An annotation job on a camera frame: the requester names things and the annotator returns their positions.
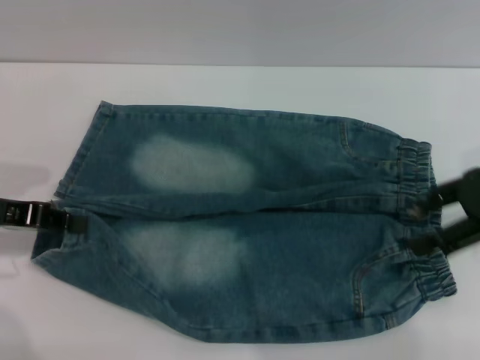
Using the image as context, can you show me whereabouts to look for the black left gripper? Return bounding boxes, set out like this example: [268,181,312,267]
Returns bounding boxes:
[0,195,88,236]

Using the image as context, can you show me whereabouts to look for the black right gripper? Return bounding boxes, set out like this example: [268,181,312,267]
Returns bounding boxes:
[406,163,480,260]

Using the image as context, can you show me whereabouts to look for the blue denim shorts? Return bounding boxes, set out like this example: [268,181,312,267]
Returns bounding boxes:
[29,99,459,342]

